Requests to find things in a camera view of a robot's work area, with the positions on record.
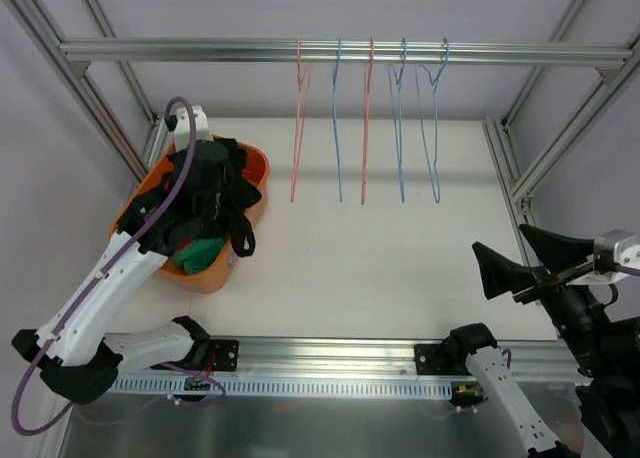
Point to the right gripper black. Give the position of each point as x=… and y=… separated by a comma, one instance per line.
x=542, y=282

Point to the blue hanger of red top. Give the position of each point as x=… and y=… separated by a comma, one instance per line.
x=395, y=81

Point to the pink hanger of green top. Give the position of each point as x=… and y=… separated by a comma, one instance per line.
x=368, y=69

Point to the blue hanger of grey top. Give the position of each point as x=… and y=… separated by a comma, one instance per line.
x=334, y=117

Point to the black tank top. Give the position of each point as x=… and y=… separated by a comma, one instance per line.
x=235, y=193

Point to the green tank top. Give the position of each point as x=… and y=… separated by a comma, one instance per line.
x=199, y=256

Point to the red tank top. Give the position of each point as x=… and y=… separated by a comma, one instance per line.
x=185, y=244

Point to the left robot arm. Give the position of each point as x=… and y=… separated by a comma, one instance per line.
x=75, y=354

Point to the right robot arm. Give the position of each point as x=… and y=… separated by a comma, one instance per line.
x=606, y=351

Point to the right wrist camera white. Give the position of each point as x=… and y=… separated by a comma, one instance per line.
x=615, y=257

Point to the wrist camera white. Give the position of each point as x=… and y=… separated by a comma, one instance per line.
x=615, y=257
x=179, y=126

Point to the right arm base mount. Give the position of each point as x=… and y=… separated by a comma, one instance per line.
x=434, y=360

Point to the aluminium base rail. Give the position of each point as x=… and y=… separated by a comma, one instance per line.
x=384, y=358

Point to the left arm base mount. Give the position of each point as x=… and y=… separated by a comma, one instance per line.
x=223, y=355

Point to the slotted white cable duct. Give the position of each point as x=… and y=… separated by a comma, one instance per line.
x=235, y=385

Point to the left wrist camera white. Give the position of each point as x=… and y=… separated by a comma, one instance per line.
x=179, y=126

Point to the aluminium hanging rail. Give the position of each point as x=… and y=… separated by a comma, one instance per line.
x=256, y=50

